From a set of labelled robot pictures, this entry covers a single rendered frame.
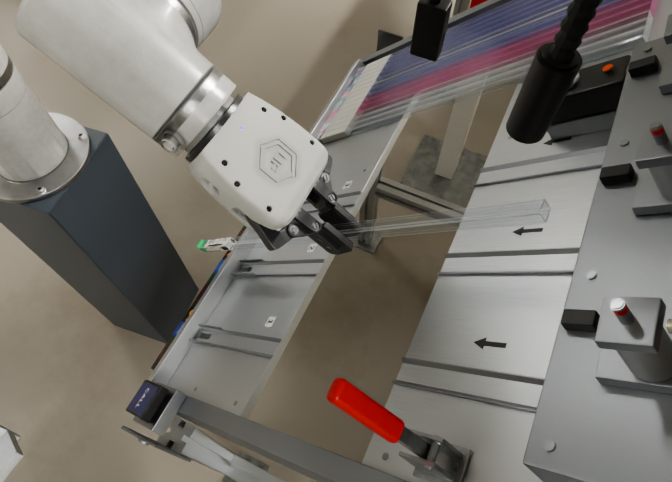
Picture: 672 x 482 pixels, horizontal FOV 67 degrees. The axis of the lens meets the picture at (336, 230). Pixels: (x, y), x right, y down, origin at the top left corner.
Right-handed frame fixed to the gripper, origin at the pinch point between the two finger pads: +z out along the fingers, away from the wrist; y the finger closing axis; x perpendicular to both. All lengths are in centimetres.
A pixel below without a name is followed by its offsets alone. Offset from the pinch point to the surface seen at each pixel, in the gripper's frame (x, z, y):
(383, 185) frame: 57, 30, 51
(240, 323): 20.4, 3.3, -8.1
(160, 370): 28.8, 0.0, -16.9
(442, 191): 75, 58, 79
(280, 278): 17.3, 3.8, -1.1
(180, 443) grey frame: 33.6, 9.2, -23.2
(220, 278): 28.7, 0.0, -2.3
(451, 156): 66, 50, 84
